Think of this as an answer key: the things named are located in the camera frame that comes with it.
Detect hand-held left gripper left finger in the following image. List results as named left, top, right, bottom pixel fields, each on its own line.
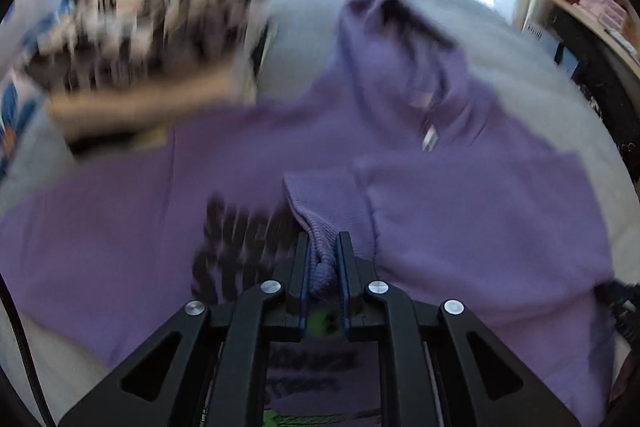
left=57, top=232, right=311, bottom=427

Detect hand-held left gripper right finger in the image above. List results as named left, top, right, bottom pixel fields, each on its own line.
left=336, top=231, right=581, bottom=427

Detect purple hoodie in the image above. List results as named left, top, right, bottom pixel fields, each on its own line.
left=0, top=0, right=621, bottom=427

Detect beige folded garment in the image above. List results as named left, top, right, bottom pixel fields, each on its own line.
left=47, top=67, right=261, bottom=142

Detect grey bed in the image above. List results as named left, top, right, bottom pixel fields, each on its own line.
left=0, top=0, right=640, bottom=427

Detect black and white printed garment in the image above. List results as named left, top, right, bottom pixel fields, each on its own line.
left=30, top=0, right=296, bottom=92

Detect pink boxes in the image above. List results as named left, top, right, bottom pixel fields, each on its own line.
left=569, top=0, right=630, bottom=28

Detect blue floral pillow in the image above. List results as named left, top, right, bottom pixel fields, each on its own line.
left=0, top=0, right=78, bottom=180

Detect black cable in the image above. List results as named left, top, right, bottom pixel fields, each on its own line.
left=0, top=277, right=56, bottom=427

